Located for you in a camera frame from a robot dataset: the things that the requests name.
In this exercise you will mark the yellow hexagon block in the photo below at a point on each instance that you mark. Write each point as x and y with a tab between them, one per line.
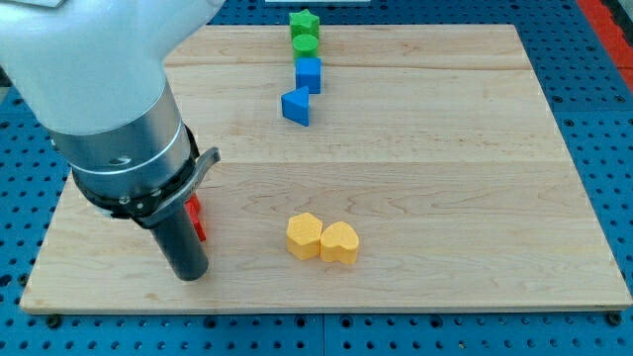
303	236

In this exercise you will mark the green star block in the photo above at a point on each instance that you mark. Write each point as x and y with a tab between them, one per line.
304	23

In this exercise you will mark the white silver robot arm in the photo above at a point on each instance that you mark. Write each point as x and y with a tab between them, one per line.
92	72

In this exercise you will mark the red block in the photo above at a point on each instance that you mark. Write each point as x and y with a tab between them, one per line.
193	208

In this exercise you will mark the blue triangle block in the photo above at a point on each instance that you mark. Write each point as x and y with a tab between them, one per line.
296	106

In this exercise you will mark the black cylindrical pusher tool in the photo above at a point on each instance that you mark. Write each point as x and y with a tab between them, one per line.
180	244

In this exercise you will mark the green cylinder block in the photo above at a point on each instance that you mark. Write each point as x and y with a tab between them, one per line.
305	45

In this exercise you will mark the blue cube block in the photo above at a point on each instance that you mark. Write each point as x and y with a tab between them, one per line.
308	74

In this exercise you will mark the yellow heart block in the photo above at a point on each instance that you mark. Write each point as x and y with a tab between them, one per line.
339	242

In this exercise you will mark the black tool clamp with lever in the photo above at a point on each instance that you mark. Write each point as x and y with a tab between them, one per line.
168	193

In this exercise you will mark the wooden board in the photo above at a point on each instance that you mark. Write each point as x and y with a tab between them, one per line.
435	143

